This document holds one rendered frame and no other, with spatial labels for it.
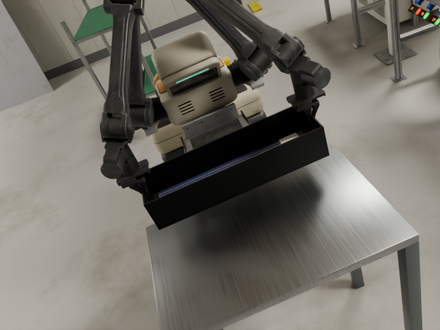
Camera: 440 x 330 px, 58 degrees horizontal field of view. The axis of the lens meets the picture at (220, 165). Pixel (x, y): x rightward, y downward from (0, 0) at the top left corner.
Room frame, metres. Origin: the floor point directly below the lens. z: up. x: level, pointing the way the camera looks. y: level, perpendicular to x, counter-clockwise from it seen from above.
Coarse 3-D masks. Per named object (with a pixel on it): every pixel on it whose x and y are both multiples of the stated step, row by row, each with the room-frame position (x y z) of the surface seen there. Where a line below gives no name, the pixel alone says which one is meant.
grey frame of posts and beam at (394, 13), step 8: (392, 0) 2.38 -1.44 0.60; (392, 8) 2.38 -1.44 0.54; (392, 16) 2.39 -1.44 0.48; (392, 24) 2.40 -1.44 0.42; (392, 32) 2.40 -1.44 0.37; (392, 40) 2.41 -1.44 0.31; (400, 40) 2.37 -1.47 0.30; (400, 48) 2.37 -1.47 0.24; (400, 56) 2.37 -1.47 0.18; (400, 64) 2.37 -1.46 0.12; (400, 72) 2.38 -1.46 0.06
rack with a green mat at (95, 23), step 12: (84, 0) 4.04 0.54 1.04; (96, 12) 3.80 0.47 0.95; (84, 24) 3.56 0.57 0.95; (96, 24) 3.39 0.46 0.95; (108, 24) 3.23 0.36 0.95; (144, 24) 3.99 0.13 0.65; (72, 36) 3.18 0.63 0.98; (84, 36) 3.18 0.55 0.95; (96, 36) 3.16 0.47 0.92; (108, 48) 4.04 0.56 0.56; (84, 60) 3.18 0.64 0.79; (144, 60) 3.13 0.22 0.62; (156, 72) 3.51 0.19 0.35; (96, 84) 3.18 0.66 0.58; (144, 84) 3.35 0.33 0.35
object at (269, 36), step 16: (208, 0) 1.15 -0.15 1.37; (224, 0) 1.12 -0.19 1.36; (224, 16) 1.13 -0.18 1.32; (240, 16) 1.08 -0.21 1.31; (256, 16) 1.07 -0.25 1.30; (256, 32) 1.04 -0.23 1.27; (272, 32) 1.03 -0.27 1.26; (272, 48) 1.00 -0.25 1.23; (288, 48) 0.99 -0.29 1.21; (288, 64) 0.98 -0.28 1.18
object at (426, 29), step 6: (432, 24) 2.37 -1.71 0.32; (414, 30) 2.39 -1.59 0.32; (420, 30) 2.36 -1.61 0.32; (426, 30) 2.35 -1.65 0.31; (432, 30) 2.35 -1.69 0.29; (402, 36) 2.39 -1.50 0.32; (408, 36) 2.37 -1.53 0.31; (414, 36) 2.36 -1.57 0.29; (402, 42) 2.37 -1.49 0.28; (390, 78) 2.43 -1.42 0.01
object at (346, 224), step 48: (288, 192) 0.91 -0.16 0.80; (336, 192) 0.83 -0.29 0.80; (192, 240) 0.89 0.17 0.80; (240, 240) 0.81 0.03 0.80; (288, 240) 0.74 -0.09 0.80; (336, 240) 0.67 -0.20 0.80; (384, 240) 0.61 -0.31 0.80; (192, 288) 0.72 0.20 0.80; (240, 288) 0.65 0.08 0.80; (288, 288) 0.60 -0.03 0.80
